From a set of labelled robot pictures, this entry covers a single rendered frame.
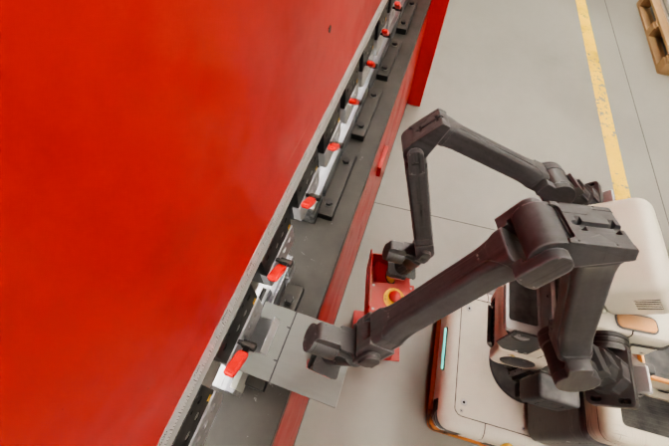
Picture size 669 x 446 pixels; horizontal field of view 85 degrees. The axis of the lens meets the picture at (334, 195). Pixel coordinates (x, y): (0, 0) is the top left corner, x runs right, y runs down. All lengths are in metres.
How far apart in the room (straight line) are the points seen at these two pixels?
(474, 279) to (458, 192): 2.01
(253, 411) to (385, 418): 0.99
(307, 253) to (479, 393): 0.99
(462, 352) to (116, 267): 1.60
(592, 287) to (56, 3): 0.67
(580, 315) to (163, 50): 0.68
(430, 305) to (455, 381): 1.20
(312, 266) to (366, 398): 0.96
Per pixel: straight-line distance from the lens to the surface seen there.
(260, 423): 1.14
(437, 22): 2.65
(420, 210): 1.04
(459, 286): 0.60
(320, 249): 1.24
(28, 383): 0.42
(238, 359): 0.81
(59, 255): 0.37
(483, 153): 0.95
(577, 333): 0.77
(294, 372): 1.01
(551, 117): 3.37
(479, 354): 1.87
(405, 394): 2.04
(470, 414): 1.82
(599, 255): 0.57
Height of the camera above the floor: 2.00
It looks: 56 degrees down
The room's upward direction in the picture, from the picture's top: 2 degrees clockwise
